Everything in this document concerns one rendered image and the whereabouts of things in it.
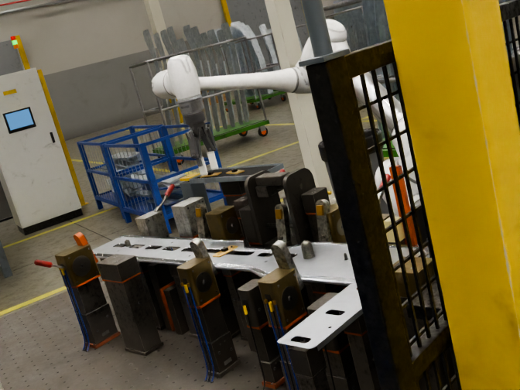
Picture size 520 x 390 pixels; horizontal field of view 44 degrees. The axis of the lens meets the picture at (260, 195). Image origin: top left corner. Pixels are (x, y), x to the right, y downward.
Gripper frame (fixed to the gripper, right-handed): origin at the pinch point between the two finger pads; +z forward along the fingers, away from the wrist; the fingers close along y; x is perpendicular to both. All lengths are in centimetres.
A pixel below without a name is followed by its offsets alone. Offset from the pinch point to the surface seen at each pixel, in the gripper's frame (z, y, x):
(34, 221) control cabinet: 107, -334, -537
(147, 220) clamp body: 15.3, 14.3, -24.3
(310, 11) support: -40, 126, 112
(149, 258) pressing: 20.4, 40.7, -3.7
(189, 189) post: 8.9, -0.3, -11.9
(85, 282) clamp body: 26, 46, -31
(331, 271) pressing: 20, 58, 71
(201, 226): 16.8, 22.4, 6.7
